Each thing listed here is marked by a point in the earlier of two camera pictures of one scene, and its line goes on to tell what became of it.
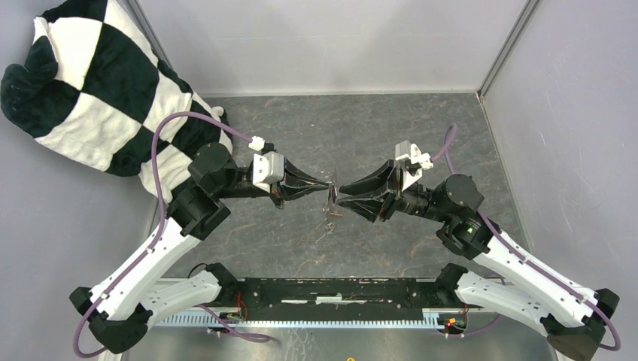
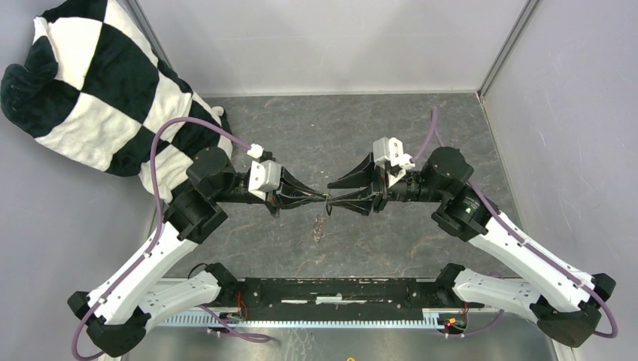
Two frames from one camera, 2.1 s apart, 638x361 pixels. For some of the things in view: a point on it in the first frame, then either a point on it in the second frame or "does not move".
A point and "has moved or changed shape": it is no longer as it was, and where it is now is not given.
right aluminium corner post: [528, 10] does not move
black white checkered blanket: [95, 86] does not move
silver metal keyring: [332, 191] has moved or changed shape
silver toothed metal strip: [434, 319] does not move
